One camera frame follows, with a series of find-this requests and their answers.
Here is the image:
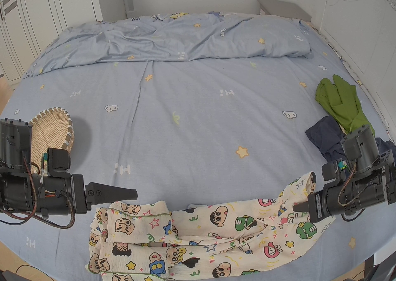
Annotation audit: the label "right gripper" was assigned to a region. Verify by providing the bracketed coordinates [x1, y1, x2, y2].
[307, 180, 358, 223]

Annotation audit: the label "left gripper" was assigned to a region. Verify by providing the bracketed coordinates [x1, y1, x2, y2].
[32, 174, 94, 218]

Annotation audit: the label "cream printed pyjama top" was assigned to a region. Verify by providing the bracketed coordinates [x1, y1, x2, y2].
[85, 172, 336, 281]

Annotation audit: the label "dark blue garment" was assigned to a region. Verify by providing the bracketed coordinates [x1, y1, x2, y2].
[305, 116, 396, 162]

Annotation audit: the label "round woven basket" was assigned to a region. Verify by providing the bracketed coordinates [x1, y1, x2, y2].
[29, 107, 74, 175]

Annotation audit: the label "bed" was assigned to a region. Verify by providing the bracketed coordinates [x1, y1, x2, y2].
[0, 0, 396, 281]

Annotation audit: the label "green shorts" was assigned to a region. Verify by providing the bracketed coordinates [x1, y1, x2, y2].
[316, 74, 376, 138]

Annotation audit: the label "white wardrobe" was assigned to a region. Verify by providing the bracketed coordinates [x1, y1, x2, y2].
[0, 0, 103, 83]

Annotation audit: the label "pale blue quilt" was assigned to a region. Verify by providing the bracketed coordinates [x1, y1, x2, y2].
[23, 11, 314, 79]

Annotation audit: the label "grey bedside table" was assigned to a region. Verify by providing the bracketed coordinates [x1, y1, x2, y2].
[258, 0, 312, 23]

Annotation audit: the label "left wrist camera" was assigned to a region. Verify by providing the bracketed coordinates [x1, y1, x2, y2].
[42, 148, 72, 178]

